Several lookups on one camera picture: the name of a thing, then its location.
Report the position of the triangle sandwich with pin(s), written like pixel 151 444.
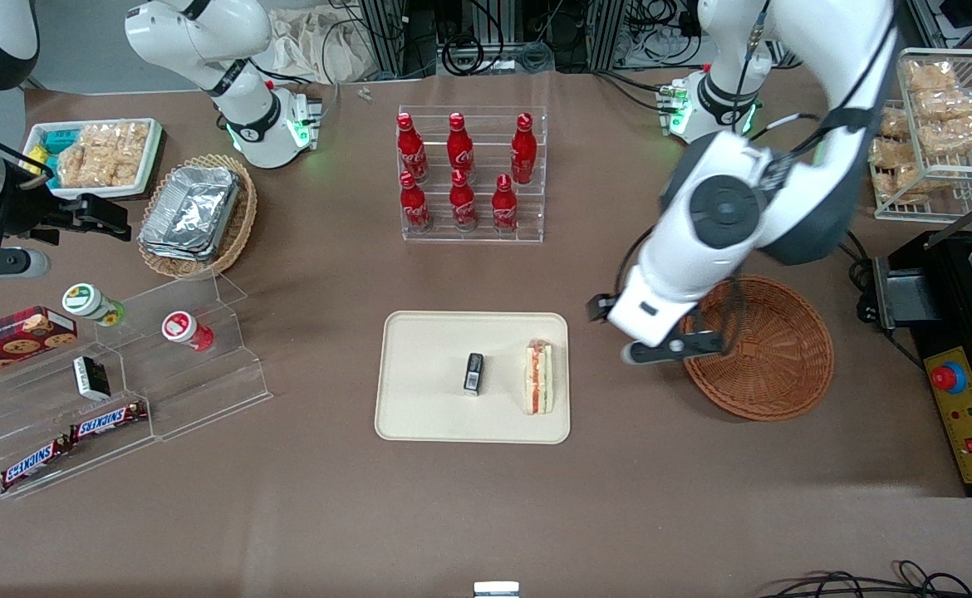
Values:
pixel 539 378

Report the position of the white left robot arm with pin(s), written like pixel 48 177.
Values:
pixel 727 208

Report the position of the aluminium frame post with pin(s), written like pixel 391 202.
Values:
pixel 386 37

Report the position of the clear acrylic bottle rack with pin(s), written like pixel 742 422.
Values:
pixel 527 212

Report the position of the black control box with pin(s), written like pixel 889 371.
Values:
pixel 947 332

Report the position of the stacked aluminium foil trays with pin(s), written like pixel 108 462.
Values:
pixel 191 212

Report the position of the light oval wicker basket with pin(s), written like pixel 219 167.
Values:
pixel 241 224

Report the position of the snickers bar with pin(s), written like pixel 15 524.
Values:
pixel 36 463
pixel 108 421

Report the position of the beige cloth bag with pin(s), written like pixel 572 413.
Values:
pixel 320 46

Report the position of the black and white small box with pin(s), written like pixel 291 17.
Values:
pixel 91 378

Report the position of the green lidded cup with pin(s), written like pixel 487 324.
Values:
pixel 87 302

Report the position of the white device edge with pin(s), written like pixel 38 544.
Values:
pixel 496 590

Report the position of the red cola bottle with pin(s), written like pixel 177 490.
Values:
pixel 463 206
pixel 504 209
pixel 412 154
pixel 460 149
pixel 414 208
pixel 523 154

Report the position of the grey metal bracket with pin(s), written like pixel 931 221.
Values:
pixel 901 295

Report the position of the clear acrylic stepped shelf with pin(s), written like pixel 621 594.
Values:
pixel 203 390

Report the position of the red lidded cup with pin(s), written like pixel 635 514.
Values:
pixel 183 328

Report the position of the red cookie box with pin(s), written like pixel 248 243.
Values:
pixel 12 340

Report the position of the brown wicker basket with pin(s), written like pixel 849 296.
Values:
pixel 777 357

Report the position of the clear bag of rice crackers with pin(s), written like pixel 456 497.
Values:
pixel 104 154

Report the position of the small yellow packet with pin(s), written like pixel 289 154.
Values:
pixel 36 157

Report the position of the white rectangular snack tray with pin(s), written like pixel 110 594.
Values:
pixel 149 158

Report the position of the teal snack box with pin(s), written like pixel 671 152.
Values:
pixel 58 141

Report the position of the red emergency stop button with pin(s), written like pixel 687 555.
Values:
pixel 948 378

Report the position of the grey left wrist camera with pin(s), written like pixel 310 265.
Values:
pixel 660 353

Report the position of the cream plastic tray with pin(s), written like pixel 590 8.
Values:
pixel 428 382

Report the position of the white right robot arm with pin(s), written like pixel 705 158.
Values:
pixel 203 37

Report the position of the bagged rice cracker snack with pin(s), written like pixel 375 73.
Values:
pixel 895 123
pixel 930 75
pixel 901 181
pixel 889 152
pixel 947 104
pixel 955 134

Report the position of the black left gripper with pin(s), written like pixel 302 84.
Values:
pixel 596 311

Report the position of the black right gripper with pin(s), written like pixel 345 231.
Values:
pixel 31 218

